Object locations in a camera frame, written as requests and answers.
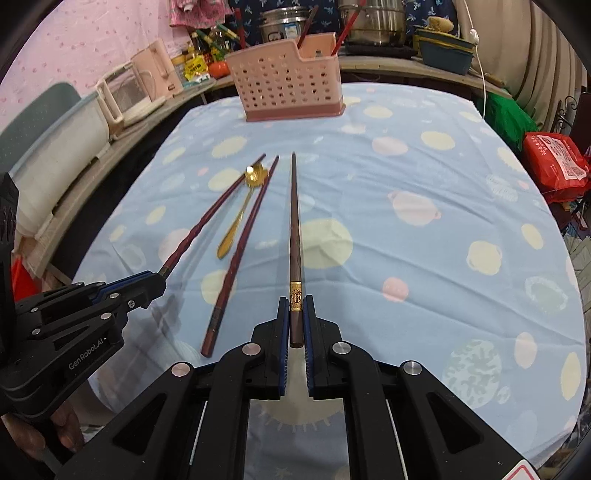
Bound yellow cooking oil bottle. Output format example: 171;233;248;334
209;25;232;63

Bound pink plastic utensil basket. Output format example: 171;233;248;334
225;33;347;123

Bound red printed bag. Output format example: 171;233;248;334
523;131;591;204

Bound beige curtain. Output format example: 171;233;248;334
462;0;591;139

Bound navy floral cloth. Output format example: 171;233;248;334
231;0;462;47

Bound person's left hand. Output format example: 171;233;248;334
44;401;88;462

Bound gold flower spoon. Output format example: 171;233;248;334
217;164;269;260

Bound brown chopstick with gold band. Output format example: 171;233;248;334
295;6;320;49
287;152;305;349

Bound white dish drainer tub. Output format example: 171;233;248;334
9;90;112;241

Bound pink floral garment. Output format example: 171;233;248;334
168;0;232;28

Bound red chopstick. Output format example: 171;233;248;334
330;0;368;57
233;7;247;51

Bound blue polka dot tablecloth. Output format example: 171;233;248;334
71;82;589;480

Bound bottle with yellow label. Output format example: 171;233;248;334
184;46;209;85

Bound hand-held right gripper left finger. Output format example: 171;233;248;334
69;296;291;480

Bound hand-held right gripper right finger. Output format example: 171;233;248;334
304;295;532;480

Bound pink electric kettle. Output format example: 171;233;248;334
130;38;183;97

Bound teal perforated plastic lid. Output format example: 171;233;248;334
0;83;83;162

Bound stacked blue plastic tubs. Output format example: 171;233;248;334
413;25;476;75

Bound red plastic basin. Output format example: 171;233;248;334
10;258;28;301

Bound green chopstick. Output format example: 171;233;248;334
213;24;243;48

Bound steel steamer pot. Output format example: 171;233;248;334
338;0;407;47

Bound white hanging cable with switch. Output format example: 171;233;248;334
457;0;488;123

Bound green plastic bag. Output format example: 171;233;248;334
485;92;539;148

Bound maroon twisted chopstick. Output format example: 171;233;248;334
201;155;281;358
159;154;267;278

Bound steel rice cooker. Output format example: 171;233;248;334
259;7;315;47

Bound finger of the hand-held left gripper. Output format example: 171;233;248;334
18;271;167;319
32;295;158;352

